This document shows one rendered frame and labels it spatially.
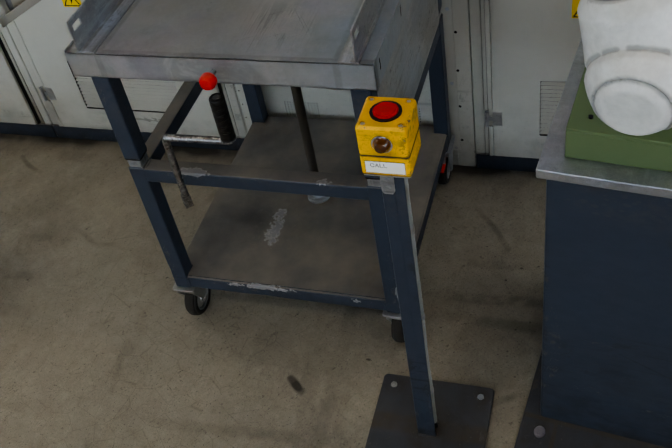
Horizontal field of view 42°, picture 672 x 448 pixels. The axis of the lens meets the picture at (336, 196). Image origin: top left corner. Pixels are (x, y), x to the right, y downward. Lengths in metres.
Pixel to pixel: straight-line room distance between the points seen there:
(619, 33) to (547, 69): 1.10
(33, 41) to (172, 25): 1.10
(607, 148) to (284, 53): 0.59
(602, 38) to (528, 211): 1.26
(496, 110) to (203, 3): 0.93
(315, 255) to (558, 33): 0.80
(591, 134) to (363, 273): 0.83
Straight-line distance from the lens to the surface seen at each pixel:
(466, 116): 2.46
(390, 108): 1.34
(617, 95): 1.21
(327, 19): 1.68
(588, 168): 1.45
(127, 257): 2.55
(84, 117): 2.93
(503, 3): 2.21
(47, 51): 2.82
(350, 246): 2.15
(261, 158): 2.45
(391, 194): 1.43
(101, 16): 1.84
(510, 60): 2.30
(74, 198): 2.82
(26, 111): 3.05
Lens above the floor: 1.72
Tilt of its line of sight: 43 degrees down
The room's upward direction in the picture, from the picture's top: 11 degrees counter-clockwise
